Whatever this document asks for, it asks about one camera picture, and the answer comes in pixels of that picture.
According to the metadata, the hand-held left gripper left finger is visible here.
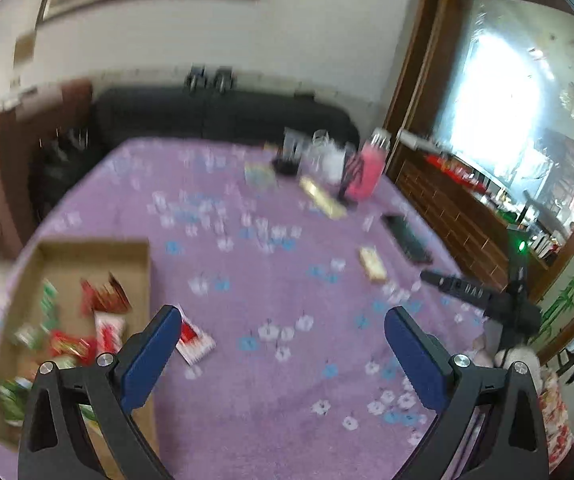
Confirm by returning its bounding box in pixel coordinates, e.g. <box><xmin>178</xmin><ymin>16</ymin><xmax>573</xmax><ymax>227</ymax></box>
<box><xmin>18</xmin><ymin>304</ymin><xmax>182</xmax><ymax>480</ymax></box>

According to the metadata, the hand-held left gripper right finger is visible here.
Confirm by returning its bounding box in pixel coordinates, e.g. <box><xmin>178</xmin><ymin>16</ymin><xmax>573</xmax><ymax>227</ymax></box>
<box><xmin>384</xmin><ymin>306</ymin><xmax>550</xmax><ymax>480</ymax></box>

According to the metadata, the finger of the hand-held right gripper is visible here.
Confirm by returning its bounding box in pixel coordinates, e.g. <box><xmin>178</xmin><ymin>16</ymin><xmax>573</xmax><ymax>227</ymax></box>
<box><xmin>419</xmin><ymin>269</ymin><xmax>492</xmax><ymax>311</ymax></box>

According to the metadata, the dark red snack packet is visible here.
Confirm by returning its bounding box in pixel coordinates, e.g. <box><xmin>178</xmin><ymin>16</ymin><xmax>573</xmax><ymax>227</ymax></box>
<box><xmin>81</xmin><ymin>272</ymin><xmax>132</xmax><ymax>316</ymax></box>

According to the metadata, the red candy packet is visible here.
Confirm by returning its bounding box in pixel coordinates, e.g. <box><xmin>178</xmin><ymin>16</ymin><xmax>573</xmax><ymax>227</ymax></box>
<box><xmin>49</xmin><ymin>330</ymin><xmax>98</xmax><ymax>363</ymax></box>

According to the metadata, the cardboard box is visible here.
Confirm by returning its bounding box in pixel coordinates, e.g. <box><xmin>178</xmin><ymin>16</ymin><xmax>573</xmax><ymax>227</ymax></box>
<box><xmin>0</xmin><ymin>241</ymin><xmax>164</xmax><ymax>461</ymax></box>

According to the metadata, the green snack packet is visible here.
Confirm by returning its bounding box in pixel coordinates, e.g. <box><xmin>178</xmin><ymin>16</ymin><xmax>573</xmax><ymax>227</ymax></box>
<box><xmin>39</xmin><ymin>280</ymin><xmax>60</xmax><ymax>328</ymax></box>

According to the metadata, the small green candy packet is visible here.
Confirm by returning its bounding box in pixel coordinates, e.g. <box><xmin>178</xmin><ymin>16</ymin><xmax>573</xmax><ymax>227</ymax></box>
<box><xmin>14</xmin><ymin>325</ymin><xmax>42</xmax><ymax>348</ymax></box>

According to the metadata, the grey-green snack packet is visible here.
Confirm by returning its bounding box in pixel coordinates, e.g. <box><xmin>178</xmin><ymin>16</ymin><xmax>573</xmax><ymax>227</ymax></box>
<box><xmin>0</xmin><ymin>377</ymin><xmax>32</xmax><ymax>421</ymax></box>

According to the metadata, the person's right hand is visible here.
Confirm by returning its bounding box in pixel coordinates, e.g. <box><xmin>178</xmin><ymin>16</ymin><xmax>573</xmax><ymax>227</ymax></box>
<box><xmin>473</xmin><ymin>332</ymin><xmax>542</xmax><ymax>383</ymax></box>

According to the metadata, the wooden cabinet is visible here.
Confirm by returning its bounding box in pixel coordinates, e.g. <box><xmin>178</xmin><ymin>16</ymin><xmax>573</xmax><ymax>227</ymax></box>
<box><xmin>384</xmin><ymin>0</ymin><xmax>574</xmax><ymax>361</ymax></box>

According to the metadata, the person's floral clothing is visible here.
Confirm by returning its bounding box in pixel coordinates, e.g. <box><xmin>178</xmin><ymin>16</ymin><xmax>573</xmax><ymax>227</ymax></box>
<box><xmin>537</xmin><ymin>360</ymin><xmax>574</xmax><ymax>461</ymax></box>

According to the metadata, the pink bottle with sleeve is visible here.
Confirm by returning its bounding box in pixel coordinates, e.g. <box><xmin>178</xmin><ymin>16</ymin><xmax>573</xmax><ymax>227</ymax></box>
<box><xmin>344</xmin><ymin>127</ymin><xmax>392</xmax><ymax>201</ymax></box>

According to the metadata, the purple floral tablecloth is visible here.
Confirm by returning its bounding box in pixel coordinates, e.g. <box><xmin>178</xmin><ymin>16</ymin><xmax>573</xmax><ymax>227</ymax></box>
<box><xmin>0</xmin><ymin>137</ymin><xmax>518</xmax><ymax>480</ymax></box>

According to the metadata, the long yellow snack packet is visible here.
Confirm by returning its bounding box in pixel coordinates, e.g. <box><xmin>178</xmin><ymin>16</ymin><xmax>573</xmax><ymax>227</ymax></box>
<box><xmin>299</xmin><ymin>175</ymin><xmax>348</xmax><ymax>220</ymax></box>

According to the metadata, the brown chair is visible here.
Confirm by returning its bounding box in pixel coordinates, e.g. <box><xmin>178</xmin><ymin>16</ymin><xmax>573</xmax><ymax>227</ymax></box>
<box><xmin>0</xmin><ymin>80</ymin><xmax>92</xmax><ymax>256</ymax></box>

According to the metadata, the black sofa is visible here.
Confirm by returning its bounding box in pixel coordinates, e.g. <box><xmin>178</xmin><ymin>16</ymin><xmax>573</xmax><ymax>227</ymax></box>
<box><xmin>89</xmin><ymin>87</ymin><xmax>360</xmax><ymax>148</ymax></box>

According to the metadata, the wall notice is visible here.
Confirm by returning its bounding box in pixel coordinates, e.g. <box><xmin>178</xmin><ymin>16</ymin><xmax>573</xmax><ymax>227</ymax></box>
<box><xmin>14</xmin><ymin>32</ymin><xmax>35</xmax><ymax>61</ymax></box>

